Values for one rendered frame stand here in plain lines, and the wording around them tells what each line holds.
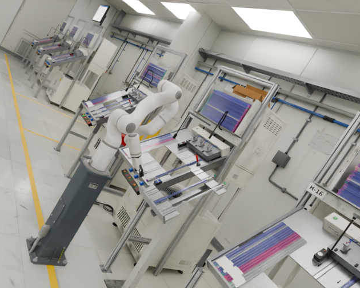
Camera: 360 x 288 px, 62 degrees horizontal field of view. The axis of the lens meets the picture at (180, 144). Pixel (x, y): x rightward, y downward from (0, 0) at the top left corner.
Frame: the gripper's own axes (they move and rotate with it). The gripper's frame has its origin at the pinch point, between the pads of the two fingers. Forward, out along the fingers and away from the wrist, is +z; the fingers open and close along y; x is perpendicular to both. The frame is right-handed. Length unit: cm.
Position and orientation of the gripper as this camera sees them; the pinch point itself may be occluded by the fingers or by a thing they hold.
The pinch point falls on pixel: (139, 172)
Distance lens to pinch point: 224.6
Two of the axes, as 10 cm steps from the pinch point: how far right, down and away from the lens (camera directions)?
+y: 4.9, 4.0, -7.8
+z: 0.8, 8.6, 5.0
